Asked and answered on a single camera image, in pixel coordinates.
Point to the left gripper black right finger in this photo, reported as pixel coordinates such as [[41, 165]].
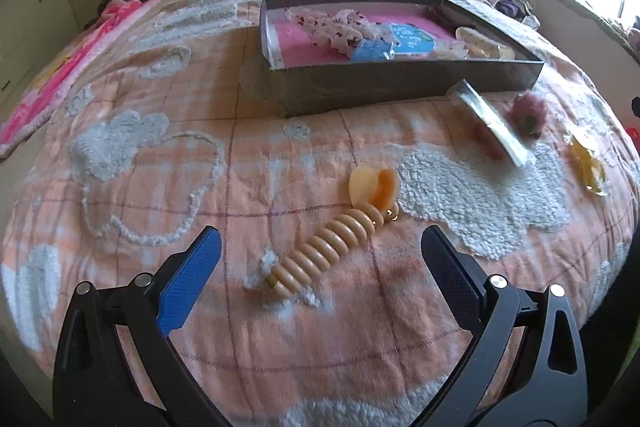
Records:
[[524, 365]]

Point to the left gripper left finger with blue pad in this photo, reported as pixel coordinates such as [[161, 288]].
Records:
[[115, 364]]

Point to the polka-dot lace bow hair clip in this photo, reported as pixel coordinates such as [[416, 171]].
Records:
[[342, 31]]

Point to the grey shallow cardboard box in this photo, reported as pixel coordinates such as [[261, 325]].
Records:
[[309, 90]]

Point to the pink cartoon blanket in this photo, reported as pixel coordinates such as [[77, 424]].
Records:
[[49, 88]]

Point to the clear plastic packet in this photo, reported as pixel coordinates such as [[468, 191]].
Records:
[[495, 124]]

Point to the red plastic bag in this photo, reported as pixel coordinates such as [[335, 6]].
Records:
[[634, 135]]

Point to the blue plastic small box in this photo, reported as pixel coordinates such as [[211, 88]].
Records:
[[373, 51]]

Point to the cream large hair claw clip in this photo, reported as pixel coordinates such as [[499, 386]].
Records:
[[482, 46]]

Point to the cream wardrobe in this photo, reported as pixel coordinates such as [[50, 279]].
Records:
[[32, 32]]

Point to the orange cloud-pattern quilt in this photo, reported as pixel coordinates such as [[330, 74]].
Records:
[[373, 341]]

